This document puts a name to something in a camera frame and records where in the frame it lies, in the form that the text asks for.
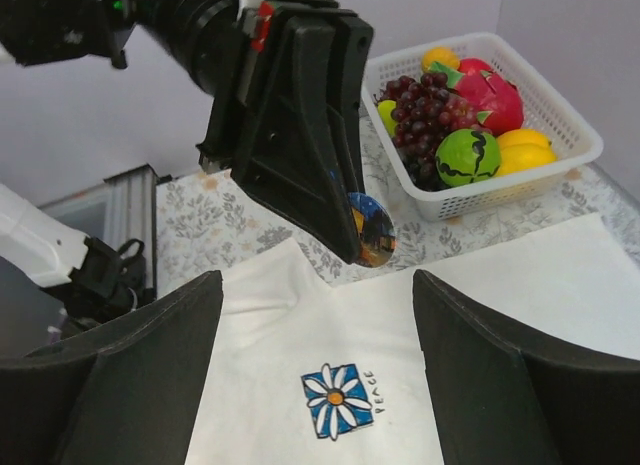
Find green toy watermelon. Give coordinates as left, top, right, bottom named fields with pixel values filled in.
left=435, top=129, right=501, bottom=188

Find pink dragon fruit toy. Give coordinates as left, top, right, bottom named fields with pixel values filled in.
left=427, top=57, right=524, bottom=136

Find purple toy grapes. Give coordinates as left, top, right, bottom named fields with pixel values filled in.
left=375, top=72, right=487, bottom=192

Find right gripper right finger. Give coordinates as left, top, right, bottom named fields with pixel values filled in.
left=412, top=270, right=639, bottom=464

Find round painted brooch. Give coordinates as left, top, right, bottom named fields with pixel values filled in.
left=348, top=192, right=396, bottom=268

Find white plastic basket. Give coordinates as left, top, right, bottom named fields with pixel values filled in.
left=362, top=32, right=603, bottom=222

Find white t-shirt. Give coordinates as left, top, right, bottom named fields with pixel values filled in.
left=186, top=214, right=639, bottom=464

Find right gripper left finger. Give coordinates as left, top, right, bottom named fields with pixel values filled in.
left=1, top=271, right=223, bottom=464

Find orange toy fruit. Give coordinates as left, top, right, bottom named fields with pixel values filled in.
left=421, top=47, right=460, bottom=72

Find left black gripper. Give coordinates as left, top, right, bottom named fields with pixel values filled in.
left=196, top=0, right=374, bottom=264

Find yellow-green toy lemon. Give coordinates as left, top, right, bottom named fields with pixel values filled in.
left=377, top=99, right=398, bottom=138

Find yellow toy bell pepper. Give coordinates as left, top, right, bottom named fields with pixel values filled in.
left=496, top=129, right=557, bottom=177

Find aluminium frame rail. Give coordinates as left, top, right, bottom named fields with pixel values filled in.
left=41, top=165, right=159, bottom=302

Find floral table mat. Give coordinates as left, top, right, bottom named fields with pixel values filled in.
left=156, top=118, right=639, bottom=295

